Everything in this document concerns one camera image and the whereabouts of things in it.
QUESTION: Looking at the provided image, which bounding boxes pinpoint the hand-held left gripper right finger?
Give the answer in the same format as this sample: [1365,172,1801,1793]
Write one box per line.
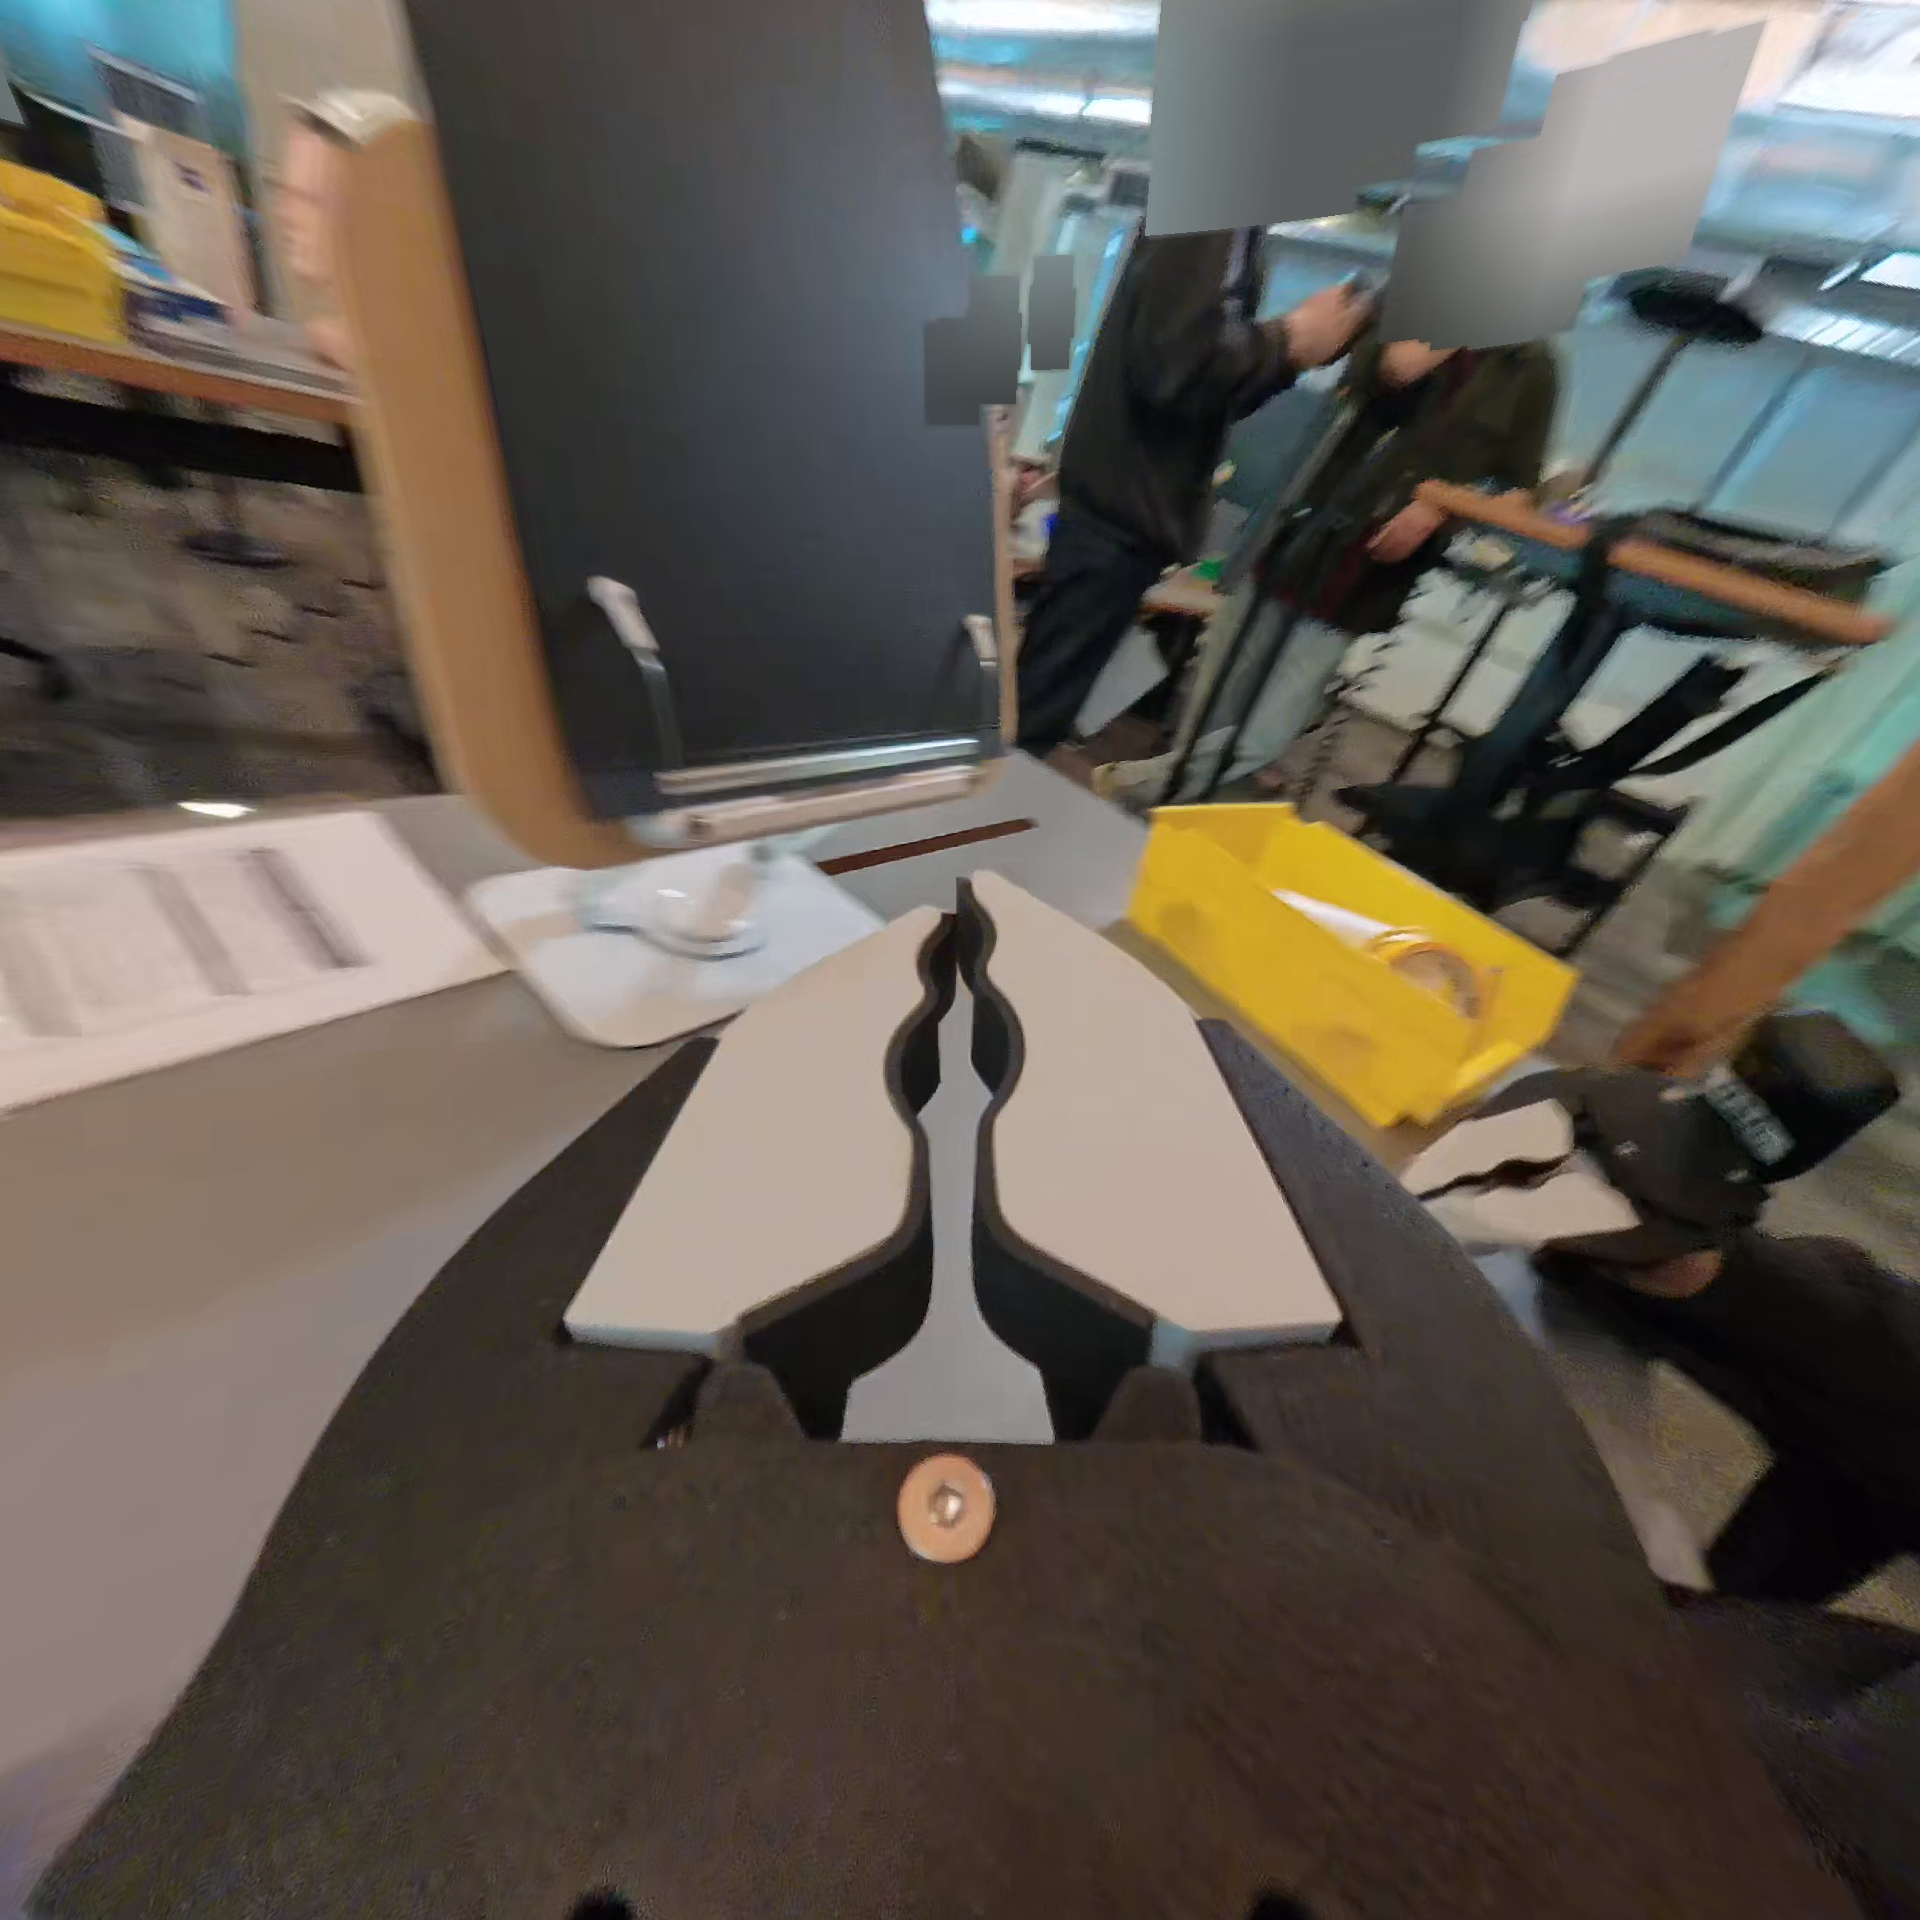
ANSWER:
[953,868,1344,1371]

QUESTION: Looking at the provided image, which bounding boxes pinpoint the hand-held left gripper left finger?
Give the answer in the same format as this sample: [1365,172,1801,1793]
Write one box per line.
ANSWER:
[562,904,963,1359]

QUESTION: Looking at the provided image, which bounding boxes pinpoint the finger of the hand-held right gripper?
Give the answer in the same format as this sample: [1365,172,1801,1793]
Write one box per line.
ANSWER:
[1443,1167,1639,1259]
[1401,1102,1581,1198]

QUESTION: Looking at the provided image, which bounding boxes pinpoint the person's right forearm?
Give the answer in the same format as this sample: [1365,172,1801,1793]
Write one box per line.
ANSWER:
[1539,1233,1920,1607]

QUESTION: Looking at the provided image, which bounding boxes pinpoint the clear tape roll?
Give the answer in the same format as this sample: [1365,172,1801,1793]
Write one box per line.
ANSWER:
[1274,884,1504,1026]

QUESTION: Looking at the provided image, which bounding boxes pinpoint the yellow storage bin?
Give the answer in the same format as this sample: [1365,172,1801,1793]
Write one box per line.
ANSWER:
[1126,803,1581,1130]
[0,157,129,348]

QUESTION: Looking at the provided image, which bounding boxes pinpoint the wooden-edged standing desk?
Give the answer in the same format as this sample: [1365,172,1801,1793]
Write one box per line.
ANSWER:
[1418,480,1895,963]

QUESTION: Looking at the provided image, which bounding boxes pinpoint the printed paper sheet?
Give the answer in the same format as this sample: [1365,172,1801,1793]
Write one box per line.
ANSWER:
[0,809,514,1114]

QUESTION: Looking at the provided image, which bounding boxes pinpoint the black round-top stand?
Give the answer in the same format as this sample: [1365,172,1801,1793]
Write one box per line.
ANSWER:
[1581,268,1771,513]

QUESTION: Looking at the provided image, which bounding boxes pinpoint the wooden post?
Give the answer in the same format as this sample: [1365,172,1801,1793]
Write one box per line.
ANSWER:
[1613,750,1920,1076]

